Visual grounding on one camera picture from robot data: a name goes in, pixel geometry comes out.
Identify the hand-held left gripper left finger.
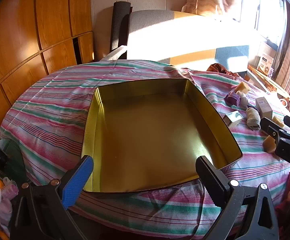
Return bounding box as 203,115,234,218
10,155,94,240

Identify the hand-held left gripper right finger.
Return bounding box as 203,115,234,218
195,156,280,240

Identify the yellow sponge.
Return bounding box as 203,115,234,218
236,82,250,93
262,135,277,153
271,116,285,128

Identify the cardboard box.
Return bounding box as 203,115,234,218
255,97,273,120

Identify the yellow snack packet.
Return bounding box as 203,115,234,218
222,111,243,128

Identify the white cotton wad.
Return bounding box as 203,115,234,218
236,91,249,105

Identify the purple packet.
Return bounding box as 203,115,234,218
225,92,240,105

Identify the gold metal tin box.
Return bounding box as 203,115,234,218
81,78,243,193

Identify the grey sock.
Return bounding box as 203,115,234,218
246,107,261,131

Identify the wooden desk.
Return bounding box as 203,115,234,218
246,64,290,120

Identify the white printed carton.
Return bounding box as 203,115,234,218
257,54,274,77

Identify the dark green bag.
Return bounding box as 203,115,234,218
0,139,28,185

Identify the striped bedsheet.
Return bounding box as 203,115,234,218
0,59,290,240

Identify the brown cloth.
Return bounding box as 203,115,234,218
206,63,239,77

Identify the window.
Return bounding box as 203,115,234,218
235,0,288,45

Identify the white mattress edge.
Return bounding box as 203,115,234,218
101,45,127,61

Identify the wooden wardrobe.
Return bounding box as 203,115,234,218
0,0,95,140

